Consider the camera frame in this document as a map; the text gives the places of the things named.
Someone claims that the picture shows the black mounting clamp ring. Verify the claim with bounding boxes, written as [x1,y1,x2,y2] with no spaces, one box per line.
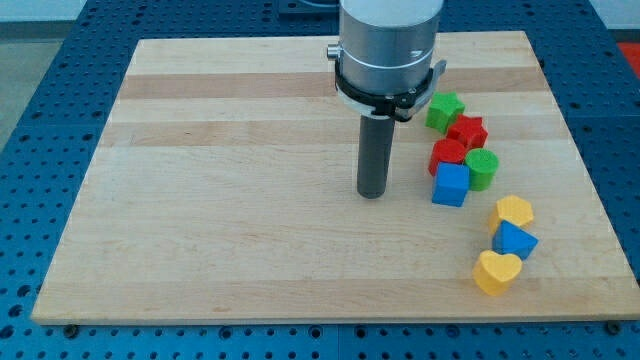
[333,58,448,124]

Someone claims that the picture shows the red cylinder block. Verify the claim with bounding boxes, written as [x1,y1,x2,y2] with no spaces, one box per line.
[427,138,467,176]

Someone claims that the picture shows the blue triangle block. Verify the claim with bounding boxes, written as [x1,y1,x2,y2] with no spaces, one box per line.
[492,220,539,260]

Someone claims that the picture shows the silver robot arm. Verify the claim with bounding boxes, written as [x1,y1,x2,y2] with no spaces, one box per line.
[337,0,444,95]

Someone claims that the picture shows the yellow hexagon block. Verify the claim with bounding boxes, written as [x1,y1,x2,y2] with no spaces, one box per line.
[488,195,534,236]

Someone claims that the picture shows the yellow heart block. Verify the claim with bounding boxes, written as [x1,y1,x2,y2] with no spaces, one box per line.
[472,250,523,296]

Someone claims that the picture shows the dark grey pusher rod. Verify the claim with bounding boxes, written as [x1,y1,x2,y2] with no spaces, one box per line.
[357,116,395,199]

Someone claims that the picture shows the green star block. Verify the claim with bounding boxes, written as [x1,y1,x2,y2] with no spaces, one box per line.
[425,92,466,134]

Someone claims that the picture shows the green cylinder block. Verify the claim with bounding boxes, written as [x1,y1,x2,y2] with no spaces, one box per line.
[464,148,499,191]

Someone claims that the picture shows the blue cube block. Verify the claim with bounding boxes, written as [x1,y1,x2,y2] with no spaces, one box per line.
[432,162,470,207]

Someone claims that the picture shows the red star block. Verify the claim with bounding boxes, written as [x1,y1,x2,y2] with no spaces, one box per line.
[446,114,489,150]

